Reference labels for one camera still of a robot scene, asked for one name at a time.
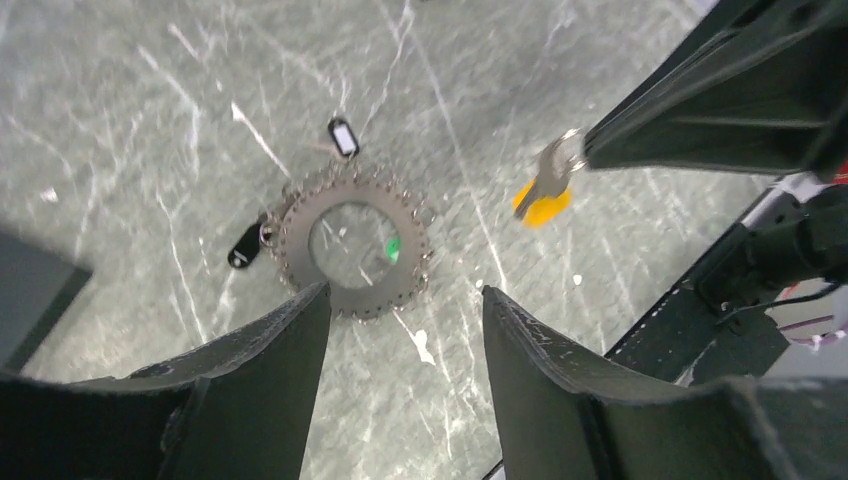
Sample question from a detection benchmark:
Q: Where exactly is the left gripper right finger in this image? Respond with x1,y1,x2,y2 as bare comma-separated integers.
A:
482,286,847,479

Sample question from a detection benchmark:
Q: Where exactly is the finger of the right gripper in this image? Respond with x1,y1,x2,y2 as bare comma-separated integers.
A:
583,0,847,178

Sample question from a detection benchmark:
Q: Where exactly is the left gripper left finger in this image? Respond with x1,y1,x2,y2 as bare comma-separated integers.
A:
1,284,331,479

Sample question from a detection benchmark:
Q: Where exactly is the yellow tag key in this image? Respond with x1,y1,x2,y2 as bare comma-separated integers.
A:
513,129,587,228

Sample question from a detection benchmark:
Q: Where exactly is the black flat box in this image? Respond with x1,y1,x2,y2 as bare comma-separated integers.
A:
1,232,92,372

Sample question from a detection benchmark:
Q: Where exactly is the black tag key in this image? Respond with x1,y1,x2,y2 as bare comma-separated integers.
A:
327,117,360,158

